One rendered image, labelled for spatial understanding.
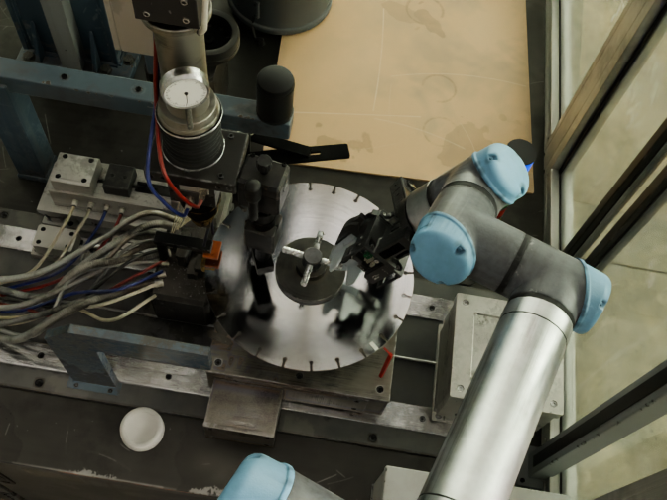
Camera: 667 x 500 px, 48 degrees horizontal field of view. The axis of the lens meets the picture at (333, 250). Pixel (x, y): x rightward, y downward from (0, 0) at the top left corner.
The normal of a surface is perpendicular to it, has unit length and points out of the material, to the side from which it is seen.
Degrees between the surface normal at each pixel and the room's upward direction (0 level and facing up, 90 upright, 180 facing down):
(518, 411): 16
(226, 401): 0
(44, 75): 0
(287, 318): 0
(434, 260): 73
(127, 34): 90
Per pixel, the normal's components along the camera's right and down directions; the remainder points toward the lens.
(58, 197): -0.14, 0.87
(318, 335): 0.09, -0.46
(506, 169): 0.61, -0.37
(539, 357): 0.36, -0.41
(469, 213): 0.22, -0.66
